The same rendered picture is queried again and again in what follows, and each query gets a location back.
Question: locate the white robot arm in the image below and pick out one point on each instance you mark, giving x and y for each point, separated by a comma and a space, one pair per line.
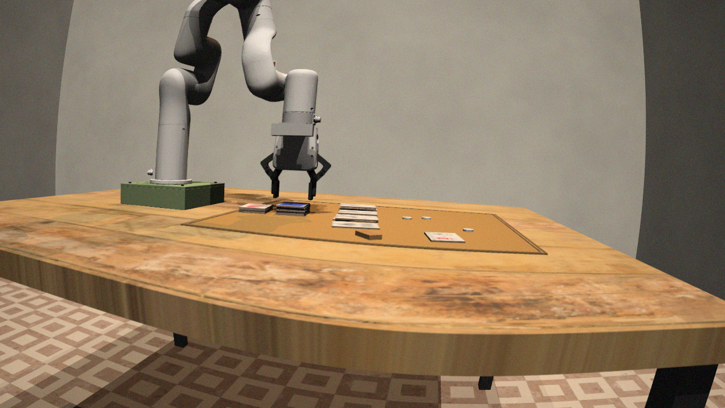
298, 88

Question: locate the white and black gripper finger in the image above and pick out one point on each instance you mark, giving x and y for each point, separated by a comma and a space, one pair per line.
272, 174
315, 177

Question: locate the brown square mat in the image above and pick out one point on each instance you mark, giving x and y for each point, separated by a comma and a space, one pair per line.
489, 232

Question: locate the white rules card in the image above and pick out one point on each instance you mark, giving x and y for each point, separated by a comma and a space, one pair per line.
443, 237

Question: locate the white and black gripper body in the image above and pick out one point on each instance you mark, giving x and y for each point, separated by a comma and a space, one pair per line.
296, 153

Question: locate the tan flat mat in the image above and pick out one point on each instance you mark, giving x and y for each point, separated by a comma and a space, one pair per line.
517, 232

